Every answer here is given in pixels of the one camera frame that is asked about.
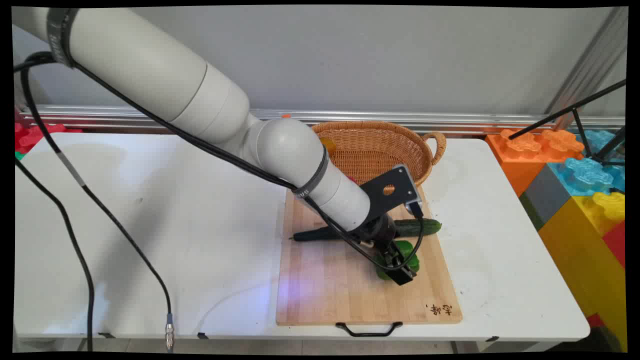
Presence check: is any grey foam block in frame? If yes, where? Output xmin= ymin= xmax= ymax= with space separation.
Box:
xmin=519 ymin=162 xmax=573 ymax=231

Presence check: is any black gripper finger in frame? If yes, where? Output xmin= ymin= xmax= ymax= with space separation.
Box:
xmin=382 ymin=249 xmax=415 ymax=287
xmin=397 ymin=247 xmax=420 ymax=275

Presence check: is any red studded foam block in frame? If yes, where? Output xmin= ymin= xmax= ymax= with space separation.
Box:
xmin=15 ymin=122 xmax=83 ymax=155

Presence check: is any green bell pepper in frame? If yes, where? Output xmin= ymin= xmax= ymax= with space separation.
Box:
xmin=375 ymin=240 xmax=421 ymax=281

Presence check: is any black cable with metal connector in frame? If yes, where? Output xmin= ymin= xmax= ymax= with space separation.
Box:
xmin=19 ymin=52 xmax=176 ymax=353

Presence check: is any dark green cucumber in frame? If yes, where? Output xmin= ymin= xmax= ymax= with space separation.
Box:
xmin=290 ymin=218 xmax=443 ymax=243

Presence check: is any wicker basket with handle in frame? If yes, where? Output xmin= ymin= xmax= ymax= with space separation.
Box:
xmin=311 ymin=121 xmax=447 ymax=187

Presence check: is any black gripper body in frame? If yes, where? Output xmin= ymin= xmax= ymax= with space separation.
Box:
xmin=356 ymin=213 xmax=400 ymax=252

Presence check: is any blue foam block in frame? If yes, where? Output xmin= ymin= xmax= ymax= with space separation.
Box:
xmin=547 ymin=130 xmax=626 ymax=197

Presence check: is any bamboo cutting board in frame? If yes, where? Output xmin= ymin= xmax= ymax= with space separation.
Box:
xmin=276 ymin=185 xmax=463 ymax=327

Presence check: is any aluminium rail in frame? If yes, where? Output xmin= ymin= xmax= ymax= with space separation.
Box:
xmin=20 ymin=104 xmax=626 ymax=135

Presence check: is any black printed arm strap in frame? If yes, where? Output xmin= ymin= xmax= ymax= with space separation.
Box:
xmin=294 ymin=147 xmax=331 ymax=199

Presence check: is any black tripod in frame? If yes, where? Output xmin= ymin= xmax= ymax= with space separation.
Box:
xmin=509 ymin=80 xmax=627 ymax=167

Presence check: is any plain black cable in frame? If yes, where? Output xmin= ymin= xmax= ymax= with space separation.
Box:
xmin=14 ymin=159 xmax=96 ymax=352

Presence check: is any black plain arm strap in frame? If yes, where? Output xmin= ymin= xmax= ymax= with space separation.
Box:
xmin=47 ymin=7 xmax=80 ymax=69

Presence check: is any orange foam block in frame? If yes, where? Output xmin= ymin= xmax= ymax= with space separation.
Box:
xmin=486 ymin=129 xmax=586 ymax=197

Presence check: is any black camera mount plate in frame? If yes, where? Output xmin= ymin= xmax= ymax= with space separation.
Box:
xmin=359 ymin=165 xmax=424 ymax=224

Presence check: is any black cutting board handle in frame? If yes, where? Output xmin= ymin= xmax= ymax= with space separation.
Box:
xmin=335 ymin=321 xmax=404 ymax=338

